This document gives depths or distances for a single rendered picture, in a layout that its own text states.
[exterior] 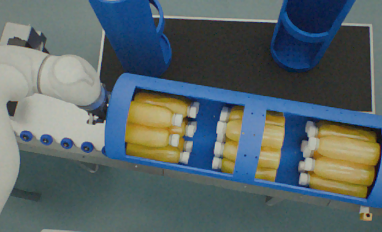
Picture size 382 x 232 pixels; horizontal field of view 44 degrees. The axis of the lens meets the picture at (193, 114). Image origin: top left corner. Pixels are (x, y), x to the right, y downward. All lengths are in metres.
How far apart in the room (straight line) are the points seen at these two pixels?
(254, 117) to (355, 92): 1.32
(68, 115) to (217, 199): 1.10
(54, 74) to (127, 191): 1.58
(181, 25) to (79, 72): 1.63
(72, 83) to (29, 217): 1.72
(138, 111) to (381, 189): 0.75
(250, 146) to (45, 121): 0.79
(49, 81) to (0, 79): 0.11
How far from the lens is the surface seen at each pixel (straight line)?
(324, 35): 2.21
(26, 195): 2.59
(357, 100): 2.65
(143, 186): 2.63
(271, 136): 1.44
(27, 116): 1.84
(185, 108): 1.51
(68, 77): 1.12
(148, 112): 1.46
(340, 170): 1.50
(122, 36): 2.08
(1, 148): 0.98
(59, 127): 1.79
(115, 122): 1.43
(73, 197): 2.70
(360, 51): 2.75
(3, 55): 1.23
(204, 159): 1.63
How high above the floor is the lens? 2.58
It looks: 75 degrees down
